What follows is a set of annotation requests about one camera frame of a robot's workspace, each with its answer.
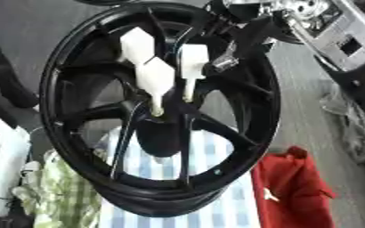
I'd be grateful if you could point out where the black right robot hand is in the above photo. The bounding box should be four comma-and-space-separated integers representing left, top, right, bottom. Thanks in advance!
204, 0, 303, 74

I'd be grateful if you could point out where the black spoked wheel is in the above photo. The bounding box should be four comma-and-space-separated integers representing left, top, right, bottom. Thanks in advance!
37, 2, 284, 218

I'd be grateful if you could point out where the grey bag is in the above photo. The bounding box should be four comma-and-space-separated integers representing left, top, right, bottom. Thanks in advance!
318, 85, 365, 165

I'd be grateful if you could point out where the red cloth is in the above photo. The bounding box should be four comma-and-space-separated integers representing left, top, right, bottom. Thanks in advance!
249, 145, 338, 228

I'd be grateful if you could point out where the black bag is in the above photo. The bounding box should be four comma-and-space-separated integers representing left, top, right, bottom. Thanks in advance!
0, 17, 41, 129

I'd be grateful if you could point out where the green checked cloth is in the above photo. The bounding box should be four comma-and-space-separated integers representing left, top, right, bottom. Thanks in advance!
9, 149, 105, 228

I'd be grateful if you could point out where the white bag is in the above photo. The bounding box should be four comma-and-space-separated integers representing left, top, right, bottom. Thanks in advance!
0, 112, 33, 218

